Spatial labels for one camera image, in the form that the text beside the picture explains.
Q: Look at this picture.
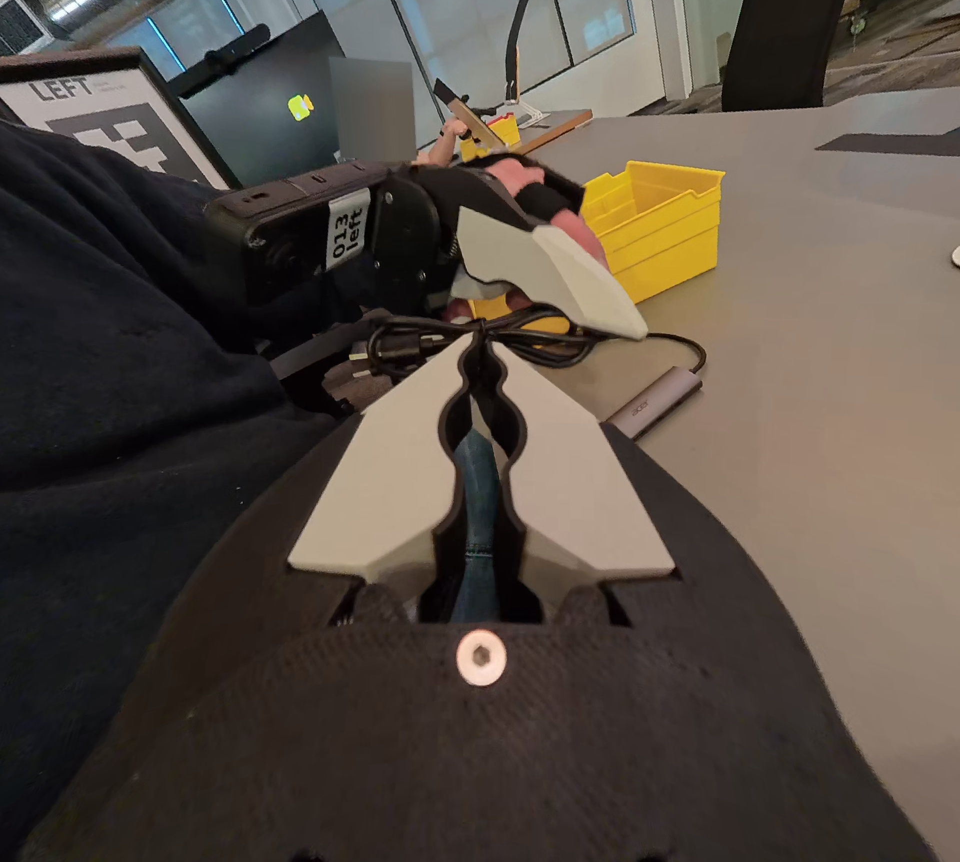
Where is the black chair armrest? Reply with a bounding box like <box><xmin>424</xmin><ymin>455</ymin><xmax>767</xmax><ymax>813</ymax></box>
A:
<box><xmin>266</xmin><ymin>318</ymin><xmax>391</xmax><ymax>416</ymax></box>

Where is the person's blue jeans leg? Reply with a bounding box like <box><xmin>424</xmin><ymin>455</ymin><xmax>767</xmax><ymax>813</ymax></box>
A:
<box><xmin>450</xmin><ymin>430</ymin><xmax>502</xmax><ymax>624</ymax></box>

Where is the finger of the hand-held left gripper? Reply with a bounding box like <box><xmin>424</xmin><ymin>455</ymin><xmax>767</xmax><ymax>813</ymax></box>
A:
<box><xmin>456</xmin><ymin>205</ymin><xmax>650</xmax><ymax>341</ymax></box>
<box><xmin>448</xmin><ymin>271</ymin><xmax>519</xmax><ymax>302</ymax></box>

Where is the black white framed poster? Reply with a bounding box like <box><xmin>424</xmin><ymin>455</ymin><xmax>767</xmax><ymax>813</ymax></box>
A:
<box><xmin>0</xmin><ymin>48</ymin><xmax>243</xmax><ymax>191</ymax></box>

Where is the black usb cable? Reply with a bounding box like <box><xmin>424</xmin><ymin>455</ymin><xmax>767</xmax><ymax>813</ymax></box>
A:
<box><xmin>351</xmin><ymin>303</ymin><xmax>605</xmax><ymax>379</ymax></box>

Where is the grey usb hub with cable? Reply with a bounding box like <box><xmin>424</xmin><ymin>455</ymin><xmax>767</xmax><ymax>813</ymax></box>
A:
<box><xmin>603</xmin><ymin>331</ymin><xmax>708</xmax><ymax>441</ymax></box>

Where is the wooden work table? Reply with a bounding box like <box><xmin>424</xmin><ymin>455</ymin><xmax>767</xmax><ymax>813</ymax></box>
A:
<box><xmin>517</xmin><ymin>108</ymin><xmax>595</xmax><ymax>156</ymax></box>

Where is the black video bar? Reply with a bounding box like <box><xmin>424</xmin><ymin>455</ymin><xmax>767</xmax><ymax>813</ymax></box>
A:
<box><xmin>168</xmin><ymin>24</ymin><xmax>273</xmax><ymax>99</ymax></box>

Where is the large black screen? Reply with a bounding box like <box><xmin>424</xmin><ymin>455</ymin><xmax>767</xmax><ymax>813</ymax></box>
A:
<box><xmin>168</xmin><ymin>10</ymin><xmax>346</xmax><ymax>188</ymax></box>

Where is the yellow plastic bin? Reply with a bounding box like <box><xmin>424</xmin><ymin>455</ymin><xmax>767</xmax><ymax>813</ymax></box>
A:
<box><xmin>468</xmin><ymin>160</ymin><xmax>727</xmax><ymax>336</ymax></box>
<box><xmin>459</xmin><ymin>115</ymin><xmax>522</xmax><ymax>161</ymax></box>

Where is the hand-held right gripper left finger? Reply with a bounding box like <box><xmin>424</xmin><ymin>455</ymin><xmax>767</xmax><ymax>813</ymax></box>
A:
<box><xmin>287</xmin><ymin>335</ymin><xmax>481</xmax><ymax>624</ymax></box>

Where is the person's left hand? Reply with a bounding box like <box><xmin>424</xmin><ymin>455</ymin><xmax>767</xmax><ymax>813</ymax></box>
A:
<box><xmin>446</xmin><ymin>160</ymin><xmax>610</xmax><ymax>323</ymax></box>

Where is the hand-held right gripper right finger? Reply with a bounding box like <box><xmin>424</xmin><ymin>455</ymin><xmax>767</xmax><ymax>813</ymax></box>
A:
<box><xmin>483</xmin><ymin>340</ymin><xmax>678</xmax><ymax>624</ymax></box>

